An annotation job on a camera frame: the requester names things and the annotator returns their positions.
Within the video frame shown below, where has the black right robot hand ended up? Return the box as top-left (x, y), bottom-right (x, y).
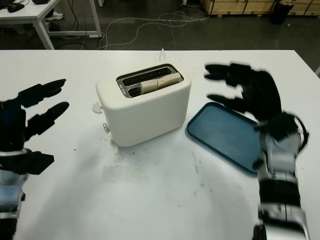
top-left (203, 62), bottom-right (284, 124)

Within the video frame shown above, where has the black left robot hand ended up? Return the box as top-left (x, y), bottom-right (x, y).
top-left (0, 78), bottom-right (70, 152)

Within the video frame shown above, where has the white bread slice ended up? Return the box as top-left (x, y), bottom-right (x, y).
top-left (140, 72), bottom-right (182, 95)

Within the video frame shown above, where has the cream white two-slot toaster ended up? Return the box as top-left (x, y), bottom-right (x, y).
top-left (91, 63), bottom-right (193, 148)

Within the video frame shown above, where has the dark blue plastic tray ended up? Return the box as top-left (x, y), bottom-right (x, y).
top-left (184, 101), bottom-right (266, 175)

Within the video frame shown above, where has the black trash bin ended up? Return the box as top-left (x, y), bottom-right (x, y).
top-left (271, 0), bottom-right (294, 25)

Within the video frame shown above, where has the white office desk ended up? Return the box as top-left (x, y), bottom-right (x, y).
top-left (0, 0), bottom-right (102, 51)

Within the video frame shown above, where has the white sneaker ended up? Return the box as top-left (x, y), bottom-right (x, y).
top-left (46, 12), bottom-right (65, 21)

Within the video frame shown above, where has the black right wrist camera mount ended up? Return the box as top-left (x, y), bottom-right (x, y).
top-left (253, 112), bottom-right (301, 142)

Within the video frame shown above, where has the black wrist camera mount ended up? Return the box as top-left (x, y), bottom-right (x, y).
top-left (253, 112), bottom-right (301, 142)
top-left (4, 150), bottom-right (55, 176)

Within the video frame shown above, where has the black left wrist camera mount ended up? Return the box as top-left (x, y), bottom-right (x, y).
top-left (4, 150), bottom-right (55, 176)

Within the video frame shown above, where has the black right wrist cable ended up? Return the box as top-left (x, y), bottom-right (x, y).
top-left (294, 116), bottom-right (311, 151)

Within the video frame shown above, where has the long white looped cable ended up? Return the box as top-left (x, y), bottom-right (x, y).
top-left (98, 11), bottom-right (210, 51)

